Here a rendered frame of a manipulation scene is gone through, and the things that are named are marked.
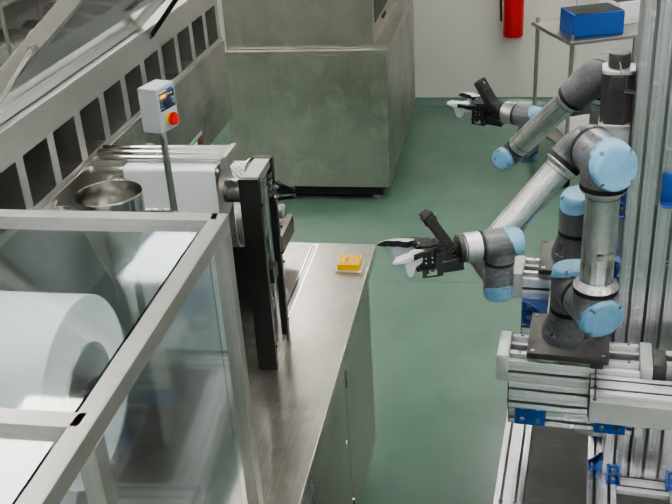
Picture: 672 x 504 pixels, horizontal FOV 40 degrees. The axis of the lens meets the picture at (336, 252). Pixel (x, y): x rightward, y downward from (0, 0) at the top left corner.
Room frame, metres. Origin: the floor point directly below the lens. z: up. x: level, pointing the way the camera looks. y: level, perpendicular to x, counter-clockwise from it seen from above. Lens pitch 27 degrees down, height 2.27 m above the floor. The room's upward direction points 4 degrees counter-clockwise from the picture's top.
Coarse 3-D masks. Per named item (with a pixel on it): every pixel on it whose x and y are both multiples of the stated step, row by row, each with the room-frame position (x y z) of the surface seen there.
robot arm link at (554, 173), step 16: (576, 128) 2.21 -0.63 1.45; (560, 144) 2.21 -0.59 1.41; (560, 160) 2.19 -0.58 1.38; (544, 176) 2.19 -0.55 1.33; (560, 176) 2.18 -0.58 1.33; (576, 176) 2.20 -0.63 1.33; (528, 192) 2.19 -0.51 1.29; (544, 192) 2.18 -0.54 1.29; (512, 208) 2.19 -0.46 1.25; (528, 208) 2.17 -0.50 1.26; (496, 224) 2.19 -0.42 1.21; (512, 224) 2.17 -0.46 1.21; (528, 224) 2.18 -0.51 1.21
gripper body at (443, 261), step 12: (420, 240) 2.05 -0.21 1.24; (432, 240) 2.04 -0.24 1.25; (456, 240) 2.05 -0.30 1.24; (444, 252) 2.03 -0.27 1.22; (456, 252) 2.05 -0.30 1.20; (420, 264) 2.00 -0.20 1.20; (432, 264) 2.01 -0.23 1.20; (444, 264) 2.02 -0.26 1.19; (456, 264) 2.02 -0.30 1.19; (432, 276) 1.99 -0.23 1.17
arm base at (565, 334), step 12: (552, 312) 2.22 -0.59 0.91; (552, 324) 2.22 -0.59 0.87; (564, 324) 2.19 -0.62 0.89; (576, 324) 2.18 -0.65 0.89; (552, 336) 2.20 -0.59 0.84; (564, 336) 2.18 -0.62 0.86; (576, 336) 2.17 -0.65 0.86; (588, 336) 2.19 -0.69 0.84; (564, 348) 2.17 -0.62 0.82; (576, 348) 2.16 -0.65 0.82
